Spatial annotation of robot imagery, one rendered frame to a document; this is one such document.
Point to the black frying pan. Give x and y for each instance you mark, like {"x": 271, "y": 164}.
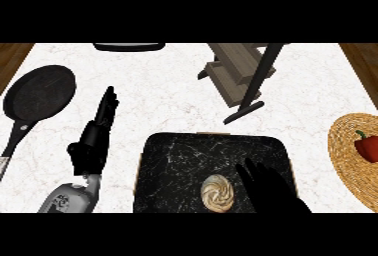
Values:
{"x": 38, "y": 96}

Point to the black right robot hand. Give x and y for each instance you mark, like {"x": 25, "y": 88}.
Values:
{"x": 274, "y": 190}

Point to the red bell pepper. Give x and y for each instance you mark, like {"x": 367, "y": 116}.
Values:
{"x": 369, "y": 146}

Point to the woven wicker placemat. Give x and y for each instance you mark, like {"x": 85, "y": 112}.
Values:
{"x": 352, "y": 160}

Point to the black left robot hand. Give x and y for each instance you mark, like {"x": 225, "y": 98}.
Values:
{"x": 92, "y": 140}

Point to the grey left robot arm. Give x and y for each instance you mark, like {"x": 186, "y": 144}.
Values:
{"x": 75, "y": 198}

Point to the beige swirl cupcake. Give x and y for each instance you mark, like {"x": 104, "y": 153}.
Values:
{"x": 218, "y": 193}

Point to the black marble tray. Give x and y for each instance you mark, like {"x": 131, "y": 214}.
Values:
{"x": 197, "y": 166}

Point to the grey tiered basket stand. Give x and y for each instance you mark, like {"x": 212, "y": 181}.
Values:
{"x": 245, "y": 76}

